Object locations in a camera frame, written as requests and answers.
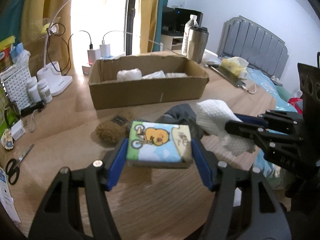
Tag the brown fuzzy cloth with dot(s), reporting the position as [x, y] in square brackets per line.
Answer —
[111, 132]

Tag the white desk lamp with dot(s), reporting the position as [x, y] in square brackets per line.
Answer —
[56, 80]

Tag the white pill bottle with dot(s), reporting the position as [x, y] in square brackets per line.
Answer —
[33, 91]
[45, 91]

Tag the black smartphone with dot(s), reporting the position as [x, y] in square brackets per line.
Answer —
[228, 77]

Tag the blue plastic pack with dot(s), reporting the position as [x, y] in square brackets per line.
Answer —
[20, 52]

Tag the black monitor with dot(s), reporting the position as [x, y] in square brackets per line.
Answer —
[188, 17]
[168, 17]

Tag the small white adapter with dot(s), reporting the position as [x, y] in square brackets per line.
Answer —
[18, 131]

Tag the white cloths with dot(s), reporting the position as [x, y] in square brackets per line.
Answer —
[129, 75]

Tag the dark door frame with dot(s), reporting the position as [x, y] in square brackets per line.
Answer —
[130, 17]

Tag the red cloth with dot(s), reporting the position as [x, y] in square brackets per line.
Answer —
[295, 103]

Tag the white waffle towel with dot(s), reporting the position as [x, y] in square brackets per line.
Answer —
[215, 115]

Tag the steel tumbler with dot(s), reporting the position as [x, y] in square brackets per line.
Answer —
[198, 45]

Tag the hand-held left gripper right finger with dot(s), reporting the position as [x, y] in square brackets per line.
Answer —
[202, 165]

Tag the white plastic basket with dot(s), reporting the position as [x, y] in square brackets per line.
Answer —
[16, 82]

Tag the white tissue packs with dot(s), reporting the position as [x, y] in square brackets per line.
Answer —
[7, 197]

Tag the blue printed blanket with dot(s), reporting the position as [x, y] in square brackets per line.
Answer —
[272, 90]

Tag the grey sock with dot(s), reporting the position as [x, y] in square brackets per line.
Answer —
[182, 115]

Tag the small white desk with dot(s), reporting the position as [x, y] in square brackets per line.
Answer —
[172, 42]

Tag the clear water bottle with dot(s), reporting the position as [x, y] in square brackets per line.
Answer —
[188, 32]

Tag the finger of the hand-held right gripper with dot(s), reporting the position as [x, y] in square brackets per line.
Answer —
[275, 145]
[250, 120]

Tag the white cloth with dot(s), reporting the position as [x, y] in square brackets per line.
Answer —
[153, 75]

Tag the green black pouch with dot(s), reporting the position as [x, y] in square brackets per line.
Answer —
[6, 112]

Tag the small cartoon figurine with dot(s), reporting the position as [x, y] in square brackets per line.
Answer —
[7, 140]

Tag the yellow tissue pack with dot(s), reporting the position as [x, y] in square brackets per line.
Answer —
[235, 65]

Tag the black flashlight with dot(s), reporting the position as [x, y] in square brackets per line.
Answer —
[31, 108]

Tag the white power strip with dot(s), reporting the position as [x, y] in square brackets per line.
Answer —
[86, 68]

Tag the orange label can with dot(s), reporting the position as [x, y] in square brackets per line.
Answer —
[5, 58]

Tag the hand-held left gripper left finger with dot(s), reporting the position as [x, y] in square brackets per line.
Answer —
[116, 165]

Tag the grey padded headboard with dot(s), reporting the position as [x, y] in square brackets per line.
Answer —
[255, 47]

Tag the brown cardboard box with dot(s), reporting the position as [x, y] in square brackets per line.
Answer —
[140, 92]

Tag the yellow curtain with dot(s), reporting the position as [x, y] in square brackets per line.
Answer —
[147, 17]
[35, 17]

